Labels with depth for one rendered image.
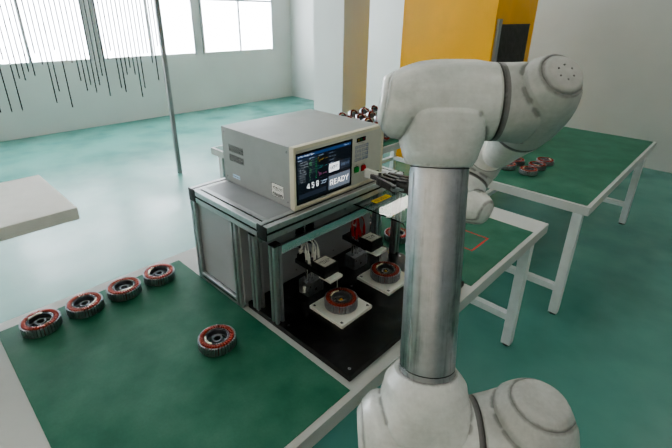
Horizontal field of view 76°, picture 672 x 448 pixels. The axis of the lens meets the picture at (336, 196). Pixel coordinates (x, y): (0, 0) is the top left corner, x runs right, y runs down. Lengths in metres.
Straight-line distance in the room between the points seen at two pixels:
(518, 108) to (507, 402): 0.50
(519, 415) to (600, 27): 5.80
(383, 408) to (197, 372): 0.66
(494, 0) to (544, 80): 4.09
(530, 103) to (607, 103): 5.67
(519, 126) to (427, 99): 0.16
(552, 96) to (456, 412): 0.54
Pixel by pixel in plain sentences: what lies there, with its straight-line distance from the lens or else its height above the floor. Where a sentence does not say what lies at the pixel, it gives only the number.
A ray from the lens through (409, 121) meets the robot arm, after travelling 0.71.
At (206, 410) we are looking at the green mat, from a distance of 1.27.
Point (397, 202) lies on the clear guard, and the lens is 1.56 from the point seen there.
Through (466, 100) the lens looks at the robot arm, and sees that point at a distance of 0.71.
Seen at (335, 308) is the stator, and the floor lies 0.81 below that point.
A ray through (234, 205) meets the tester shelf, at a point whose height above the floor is 1.12.
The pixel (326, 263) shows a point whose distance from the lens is 1.45.
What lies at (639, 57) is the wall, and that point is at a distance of 6.31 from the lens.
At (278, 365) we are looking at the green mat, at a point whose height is 0.75.
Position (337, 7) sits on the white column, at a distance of 5.31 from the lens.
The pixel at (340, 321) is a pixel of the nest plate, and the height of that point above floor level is 0.78.
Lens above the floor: 1.69
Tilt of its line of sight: 23 degrees down
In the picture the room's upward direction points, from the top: 1 degrees clockwise
